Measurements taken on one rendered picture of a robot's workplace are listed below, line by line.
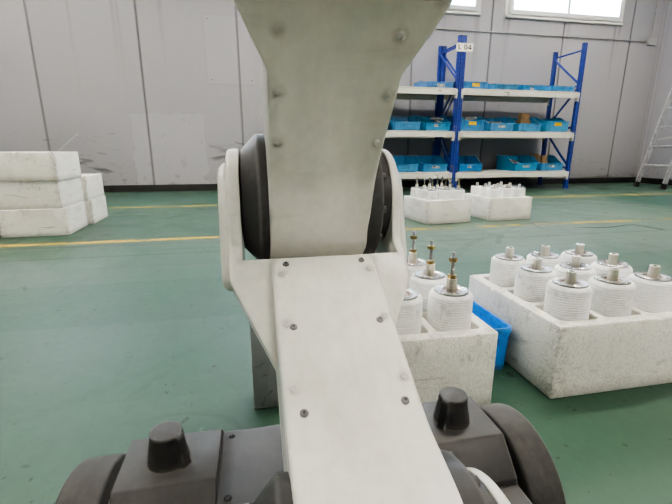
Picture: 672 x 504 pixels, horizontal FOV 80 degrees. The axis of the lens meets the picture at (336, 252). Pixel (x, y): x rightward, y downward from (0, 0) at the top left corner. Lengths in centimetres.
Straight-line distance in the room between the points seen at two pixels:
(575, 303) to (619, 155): 744
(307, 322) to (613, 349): 90
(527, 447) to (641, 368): 66
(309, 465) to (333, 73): 28
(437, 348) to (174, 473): 56
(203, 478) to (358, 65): 44
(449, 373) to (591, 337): 34
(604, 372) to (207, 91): 549
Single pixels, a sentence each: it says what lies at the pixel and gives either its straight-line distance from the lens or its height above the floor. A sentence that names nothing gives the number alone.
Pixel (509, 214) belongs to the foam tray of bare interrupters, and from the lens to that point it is 356.
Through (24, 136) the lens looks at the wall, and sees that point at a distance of 650.
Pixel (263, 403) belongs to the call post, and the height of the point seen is 1.
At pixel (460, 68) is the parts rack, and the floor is 155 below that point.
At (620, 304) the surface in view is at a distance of 115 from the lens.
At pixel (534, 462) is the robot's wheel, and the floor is 18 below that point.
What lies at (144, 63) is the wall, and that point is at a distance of 611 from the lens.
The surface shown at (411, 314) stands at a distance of 87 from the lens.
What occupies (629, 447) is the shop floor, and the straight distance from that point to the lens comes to 103.
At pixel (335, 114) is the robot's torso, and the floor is 58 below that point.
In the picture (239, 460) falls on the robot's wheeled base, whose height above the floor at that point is 19.
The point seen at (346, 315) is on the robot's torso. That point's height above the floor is 42.
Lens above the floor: 56
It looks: 14 degrees down
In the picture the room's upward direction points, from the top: straight up
